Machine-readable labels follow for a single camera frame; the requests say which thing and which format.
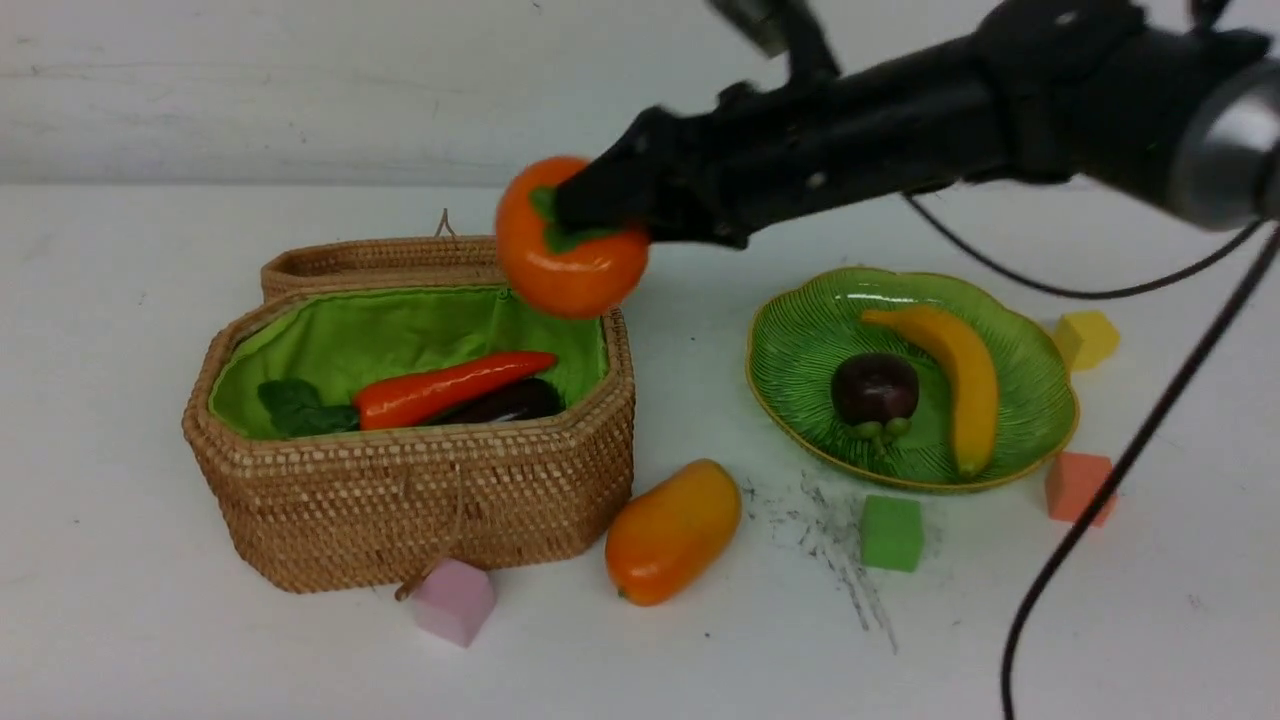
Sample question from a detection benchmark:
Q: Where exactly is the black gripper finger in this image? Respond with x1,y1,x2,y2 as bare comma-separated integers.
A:
553,126,660,232

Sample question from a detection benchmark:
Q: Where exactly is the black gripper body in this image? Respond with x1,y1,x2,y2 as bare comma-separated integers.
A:
646,40,1011,249

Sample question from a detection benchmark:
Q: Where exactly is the orange plastic persimmon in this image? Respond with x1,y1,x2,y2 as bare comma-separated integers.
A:
494,155,650,319

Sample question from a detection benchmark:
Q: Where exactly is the dark purple plastic eggplant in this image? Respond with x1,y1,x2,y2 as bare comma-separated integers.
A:
425,377,564,427

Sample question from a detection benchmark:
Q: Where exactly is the dark purple plastic mangosteen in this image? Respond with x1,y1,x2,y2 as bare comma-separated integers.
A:
829,354,920,447

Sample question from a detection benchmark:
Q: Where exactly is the yellow plastic banana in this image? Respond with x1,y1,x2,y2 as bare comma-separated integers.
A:
860,304,1000,478

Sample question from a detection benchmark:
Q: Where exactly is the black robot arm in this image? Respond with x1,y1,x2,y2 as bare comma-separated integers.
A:
553,1,1277,249

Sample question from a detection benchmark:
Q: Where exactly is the green ribbed glass plate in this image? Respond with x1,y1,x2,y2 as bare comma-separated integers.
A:
745,266,1080,495

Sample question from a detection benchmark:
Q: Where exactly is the orange yellow plastic mango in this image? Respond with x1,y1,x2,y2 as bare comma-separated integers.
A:
604,457,742,607

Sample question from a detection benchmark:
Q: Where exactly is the yellow foam cube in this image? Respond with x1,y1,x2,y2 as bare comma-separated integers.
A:
1051,310,1121,373

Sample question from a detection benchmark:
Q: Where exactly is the green foam cube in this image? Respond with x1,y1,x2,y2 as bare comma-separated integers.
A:
859,495,925,573

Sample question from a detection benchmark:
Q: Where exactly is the woven basket green lining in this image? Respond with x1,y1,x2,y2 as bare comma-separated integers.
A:
182,222,636,593

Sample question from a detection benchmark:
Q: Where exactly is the pink foam cube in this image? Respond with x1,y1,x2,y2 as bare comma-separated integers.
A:
410,559,497,650

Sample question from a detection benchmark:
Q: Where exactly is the orange foam cube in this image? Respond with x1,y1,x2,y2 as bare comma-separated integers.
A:
1044,452,1114,523

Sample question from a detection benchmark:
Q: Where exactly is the black camera cable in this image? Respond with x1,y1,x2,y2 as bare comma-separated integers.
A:
900,190,1280,720

